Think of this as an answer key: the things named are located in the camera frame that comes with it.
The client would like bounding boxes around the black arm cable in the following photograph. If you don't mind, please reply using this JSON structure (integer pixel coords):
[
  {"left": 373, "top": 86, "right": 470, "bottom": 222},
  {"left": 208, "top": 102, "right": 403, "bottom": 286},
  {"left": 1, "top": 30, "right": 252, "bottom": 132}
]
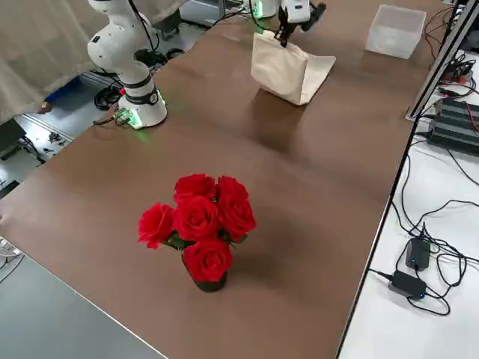
[{"left": 126, "top": 0, "right": 168, "bottom": 67}]

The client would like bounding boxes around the cream tablecloth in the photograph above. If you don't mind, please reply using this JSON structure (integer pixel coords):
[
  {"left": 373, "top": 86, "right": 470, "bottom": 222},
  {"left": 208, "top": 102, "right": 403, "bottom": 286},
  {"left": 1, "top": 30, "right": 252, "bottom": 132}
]
[{"left": 249, "top": 31, "right": 337, "bottom": 107}]

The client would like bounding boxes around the white desk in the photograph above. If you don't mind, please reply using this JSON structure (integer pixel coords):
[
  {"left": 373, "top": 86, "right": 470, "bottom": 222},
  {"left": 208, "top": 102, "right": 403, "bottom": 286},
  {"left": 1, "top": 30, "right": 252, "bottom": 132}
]
[{"left": 336, "top": 48, "right": 479, "bottom": 359}]

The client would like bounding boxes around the black finned electronics box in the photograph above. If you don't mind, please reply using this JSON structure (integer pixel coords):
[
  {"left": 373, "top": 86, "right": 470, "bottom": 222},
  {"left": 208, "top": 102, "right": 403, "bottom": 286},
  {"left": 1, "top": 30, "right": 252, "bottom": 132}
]
[
  {"left": 433, "top": 96, "right": 479, "bottom": 126},
  {"left": 426, "top": 118, "right": 479, "bottom": 154}
]

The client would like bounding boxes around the black vase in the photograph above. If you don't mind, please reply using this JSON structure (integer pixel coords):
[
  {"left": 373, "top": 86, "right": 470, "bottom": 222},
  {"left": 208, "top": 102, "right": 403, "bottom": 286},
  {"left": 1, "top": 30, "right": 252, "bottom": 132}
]
[{"left": 182, "top": 250, "right": 229, "bottom": 293}]

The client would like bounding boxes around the base cable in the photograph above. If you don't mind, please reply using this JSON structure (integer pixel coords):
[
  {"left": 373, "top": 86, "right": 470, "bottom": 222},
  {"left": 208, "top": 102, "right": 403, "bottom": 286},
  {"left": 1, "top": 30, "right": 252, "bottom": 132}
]
[{"left": 92, "top": 108, "right": 128, "bottom": 126}]

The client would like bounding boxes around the blue crate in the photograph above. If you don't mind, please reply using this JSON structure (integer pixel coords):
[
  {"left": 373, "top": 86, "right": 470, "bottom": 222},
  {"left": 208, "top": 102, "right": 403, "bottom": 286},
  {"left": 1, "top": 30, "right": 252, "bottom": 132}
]
[{"left": 43, "top": 73, "right": 82, "bottom": 105}]

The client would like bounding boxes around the black cable coil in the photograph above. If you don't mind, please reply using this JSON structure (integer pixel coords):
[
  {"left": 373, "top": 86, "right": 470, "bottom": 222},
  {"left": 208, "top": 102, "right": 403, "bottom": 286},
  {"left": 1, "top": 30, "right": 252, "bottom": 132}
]
[{"left": 94, "top": 85, "right": 123, "bottom": 111}]

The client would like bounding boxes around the red rose bouquet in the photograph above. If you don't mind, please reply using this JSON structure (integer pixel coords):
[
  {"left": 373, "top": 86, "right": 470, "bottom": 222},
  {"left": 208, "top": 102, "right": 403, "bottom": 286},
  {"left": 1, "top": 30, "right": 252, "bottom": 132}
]
[{"left": 137, "top": 173, "right": 257, "bottom": 283}]

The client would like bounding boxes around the black power adapter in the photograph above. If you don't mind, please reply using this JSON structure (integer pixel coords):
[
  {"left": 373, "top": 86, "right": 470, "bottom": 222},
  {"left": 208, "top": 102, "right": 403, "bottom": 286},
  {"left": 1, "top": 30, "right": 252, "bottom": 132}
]
[
  {"left": 405, "top": 237, "right": 432, "bottom": 272},
  {"left": 387, "top": 270, "right": 427, "bottom": 299}
]

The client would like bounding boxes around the clear plastic box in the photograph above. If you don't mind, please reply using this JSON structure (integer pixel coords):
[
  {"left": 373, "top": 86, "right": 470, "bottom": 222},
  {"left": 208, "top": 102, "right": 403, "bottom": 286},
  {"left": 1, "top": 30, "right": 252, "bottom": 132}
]
[{"left": 364, "top": 4, "right": 427, "bottom": 60}]

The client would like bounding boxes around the black red cable bundle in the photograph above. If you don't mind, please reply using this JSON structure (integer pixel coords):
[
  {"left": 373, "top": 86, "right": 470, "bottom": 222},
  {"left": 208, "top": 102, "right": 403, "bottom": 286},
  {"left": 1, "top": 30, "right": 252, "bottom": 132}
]
[{"left": 437, "top": 48, "right": 479, "bottom": 98}]

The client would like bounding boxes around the black desk cable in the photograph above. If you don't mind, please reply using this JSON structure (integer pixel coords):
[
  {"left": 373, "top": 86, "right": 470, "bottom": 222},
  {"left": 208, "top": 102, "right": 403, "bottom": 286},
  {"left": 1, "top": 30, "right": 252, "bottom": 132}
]
[
  {"left": 409, "top": 200, "right": 476, "bottom": 233},
  {"left": 400, "top": 147, "right": 426, "bottom": 240},
  {"left": 426, "top": 239, "right": 469, "bottom": 317}
]

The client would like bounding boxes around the aluminium frame post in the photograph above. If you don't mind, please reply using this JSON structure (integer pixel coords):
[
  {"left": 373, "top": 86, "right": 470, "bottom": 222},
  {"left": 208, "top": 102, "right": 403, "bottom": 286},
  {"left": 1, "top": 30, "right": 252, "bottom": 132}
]
[{"left": 405, "top": 0, "right": 479, "bottom": 121}]

